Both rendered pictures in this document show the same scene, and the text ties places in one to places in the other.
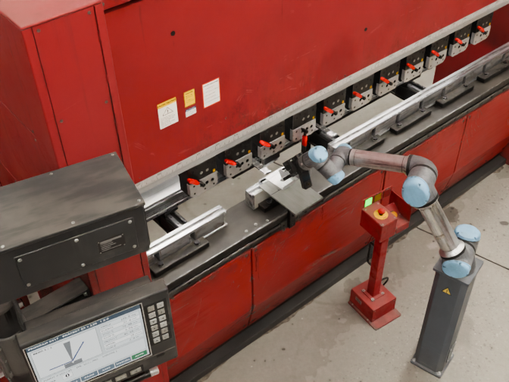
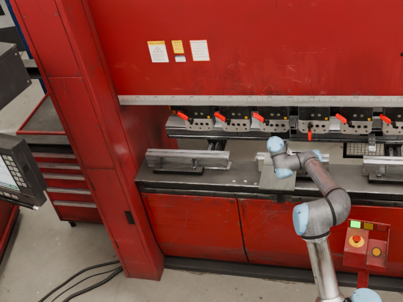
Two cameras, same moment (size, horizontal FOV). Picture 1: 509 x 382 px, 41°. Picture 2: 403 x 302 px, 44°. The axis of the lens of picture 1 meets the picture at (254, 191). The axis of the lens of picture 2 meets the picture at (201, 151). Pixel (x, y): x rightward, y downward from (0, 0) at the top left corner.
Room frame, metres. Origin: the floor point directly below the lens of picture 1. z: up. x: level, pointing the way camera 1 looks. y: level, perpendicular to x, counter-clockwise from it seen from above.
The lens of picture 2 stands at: (1.12, -1.59, 2.80)
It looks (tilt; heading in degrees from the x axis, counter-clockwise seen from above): 40 degrees down; 59
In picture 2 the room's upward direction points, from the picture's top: 11 degrees counter-clockwise
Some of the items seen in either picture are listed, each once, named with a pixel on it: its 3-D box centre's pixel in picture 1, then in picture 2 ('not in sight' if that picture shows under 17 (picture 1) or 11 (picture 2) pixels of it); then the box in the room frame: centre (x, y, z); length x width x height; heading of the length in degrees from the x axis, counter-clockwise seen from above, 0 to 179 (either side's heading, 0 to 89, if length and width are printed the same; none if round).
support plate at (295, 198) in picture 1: (290, 192); (279, 171); (2.40, -0.17, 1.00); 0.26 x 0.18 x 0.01; 39
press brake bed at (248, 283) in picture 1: (357, 208); (398, 236); (2.89, -0.61, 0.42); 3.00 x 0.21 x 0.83; 129
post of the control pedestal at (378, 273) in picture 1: (378, 261); (361, 287); (2.49, -0.68, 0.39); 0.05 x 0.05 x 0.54; 33
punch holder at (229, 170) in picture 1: (233, 154); (235, 114); (2.37, 0.09, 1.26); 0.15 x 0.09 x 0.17; 129
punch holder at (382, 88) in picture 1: (383, 75); not in sight; (3.00, -0.68, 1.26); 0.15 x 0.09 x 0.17; 129
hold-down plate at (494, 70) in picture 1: (494, 70); not in sight; (3.61, -1.52, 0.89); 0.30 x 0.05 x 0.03; 129
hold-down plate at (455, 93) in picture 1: (454, 94); not in sight; (3.36, -1.21, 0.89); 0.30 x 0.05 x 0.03; 129
